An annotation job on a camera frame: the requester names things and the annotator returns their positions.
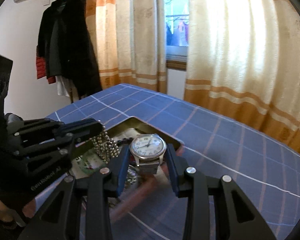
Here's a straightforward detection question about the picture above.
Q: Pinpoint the right cream orange curtain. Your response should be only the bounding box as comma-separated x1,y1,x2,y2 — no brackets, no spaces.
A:
184,0,300,154

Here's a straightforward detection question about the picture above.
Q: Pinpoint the open metal tin box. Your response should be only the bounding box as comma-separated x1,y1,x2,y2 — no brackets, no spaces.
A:
67,115,184,221

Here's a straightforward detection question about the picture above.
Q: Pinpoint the silver wristwatch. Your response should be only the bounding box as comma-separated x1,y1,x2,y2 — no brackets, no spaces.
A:
129,134,167,175

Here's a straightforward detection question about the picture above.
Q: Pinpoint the white garment on rack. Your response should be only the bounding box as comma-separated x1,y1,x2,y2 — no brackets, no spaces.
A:
56,76,74,98

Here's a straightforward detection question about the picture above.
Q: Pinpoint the cream orange curtain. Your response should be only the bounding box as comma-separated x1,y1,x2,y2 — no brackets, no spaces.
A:
184,0,300,154
85,0,167,93

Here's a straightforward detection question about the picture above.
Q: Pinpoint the left cream orange curtain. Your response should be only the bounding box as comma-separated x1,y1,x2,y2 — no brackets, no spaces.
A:
85,0,167,93

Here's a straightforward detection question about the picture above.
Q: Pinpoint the person's left hand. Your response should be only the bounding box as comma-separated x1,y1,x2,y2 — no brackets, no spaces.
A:
0,199,37,227

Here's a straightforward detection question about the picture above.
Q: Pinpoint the brown wooden bead mala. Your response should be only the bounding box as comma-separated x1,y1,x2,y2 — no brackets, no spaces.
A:
125,165,140,190

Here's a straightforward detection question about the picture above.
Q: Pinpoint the silver ball chain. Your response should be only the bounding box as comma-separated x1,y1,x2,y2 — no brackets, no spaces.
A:
90,119,120,164

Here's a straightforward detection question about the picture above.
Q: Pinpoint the blue plaid bed sheet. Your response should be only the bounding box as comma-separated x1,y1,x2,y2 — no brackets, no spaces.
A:
48,84,300,239

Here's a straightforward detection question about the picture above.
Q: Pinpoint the window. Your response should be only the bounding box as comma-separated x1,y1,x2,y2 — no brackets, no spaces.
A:
164,0,190,71

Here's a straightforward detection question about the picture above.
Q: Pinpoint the newspaper lining in tin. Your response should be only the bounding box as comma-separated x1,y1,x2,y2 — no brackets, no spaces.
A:
72,128,141,178

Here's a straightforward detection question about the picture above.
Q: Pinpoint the black coat on rack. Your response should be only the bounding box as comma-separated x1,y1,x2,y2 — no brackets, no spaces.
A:
36,0,102,98

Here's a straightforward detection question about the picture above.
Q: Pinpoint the green jade bangle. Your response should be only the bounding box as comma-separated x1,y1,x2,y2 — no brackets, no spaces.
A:
77,148,106,176

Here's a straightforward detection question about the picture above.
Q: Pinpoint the red puffer jacket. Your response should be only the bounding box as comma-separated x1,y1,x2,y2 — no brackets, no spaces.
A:
36,56,56,84

